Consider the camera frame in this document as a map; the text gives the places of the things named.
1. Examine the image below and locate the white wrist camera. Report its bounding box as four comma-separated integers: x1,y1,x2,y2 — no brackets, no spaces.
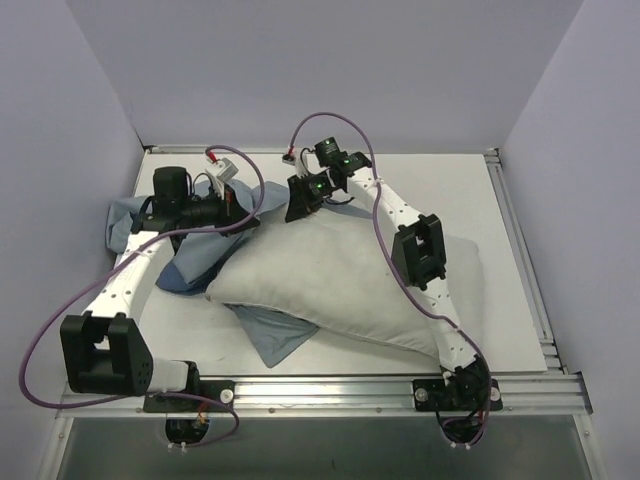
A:
282,148,311,177
205,157,238,197

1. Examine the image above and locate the aluminium rail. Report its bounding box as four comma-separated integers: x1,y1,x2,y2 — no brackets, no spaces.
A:
57,372,592,418
144,145,500,157
484,149,567,374

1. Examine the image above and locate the aluminium front rail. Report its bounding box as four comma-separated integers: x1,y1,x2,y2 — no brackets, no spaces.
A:
57,372,592,418

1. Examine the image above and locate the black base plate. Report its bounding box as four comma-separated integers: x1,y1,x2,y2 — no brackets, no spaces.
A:
412,377,503,413
143,380,235,413

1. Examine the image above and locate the purple cable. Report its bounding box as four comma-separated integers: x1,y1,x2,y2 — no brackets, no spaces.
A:
18,144,266,446
289,112,501,446

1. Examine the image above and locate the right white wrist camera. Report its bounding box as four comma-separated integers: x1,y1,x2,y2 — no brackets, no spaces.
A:
282,148,311,177

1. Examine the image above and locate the aluminium back rail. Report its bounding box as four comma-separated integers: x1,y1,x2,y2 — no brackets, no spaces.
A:
144,145,500,157

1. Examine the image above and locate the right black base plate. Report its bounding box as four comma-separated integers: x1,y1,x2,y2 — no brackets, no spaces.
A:
412,377,503,413

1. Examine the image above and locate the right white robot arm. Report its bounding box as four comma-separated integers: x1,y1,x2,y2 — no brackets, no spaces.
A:
282,137,492,409

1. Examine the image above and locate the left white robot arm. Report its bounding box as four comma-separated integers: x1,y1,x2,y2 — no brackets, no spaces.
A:
60,158,259,411

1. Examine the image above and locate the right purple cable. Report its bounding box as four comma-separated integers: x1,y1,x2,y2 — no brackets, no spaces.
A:
289,112,501,446

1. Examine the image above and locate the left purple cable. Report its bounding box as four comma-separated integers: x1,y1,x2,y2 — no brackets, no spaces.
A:
18,144,266,446

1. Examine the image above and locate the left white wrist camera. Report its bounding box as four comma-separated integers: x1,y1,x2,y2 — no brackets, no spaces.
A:
205,157,238,197

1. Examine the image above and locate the blue-grey pillowcase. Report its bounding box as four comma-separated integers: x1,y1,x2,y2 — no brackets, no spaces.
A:
105,196,319,368

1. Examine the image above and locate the aluminium right side rail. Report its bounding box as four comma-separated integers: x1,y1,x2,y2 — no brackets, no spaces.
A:
484,149,567,374

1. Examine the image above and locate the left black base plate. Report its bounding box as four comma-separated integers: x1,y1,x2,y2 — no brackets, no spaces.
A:
143,380,235,413

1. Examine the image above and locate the white pillow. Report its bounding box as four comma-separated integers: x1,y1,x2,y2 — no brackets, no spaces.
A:
204,207,484,361

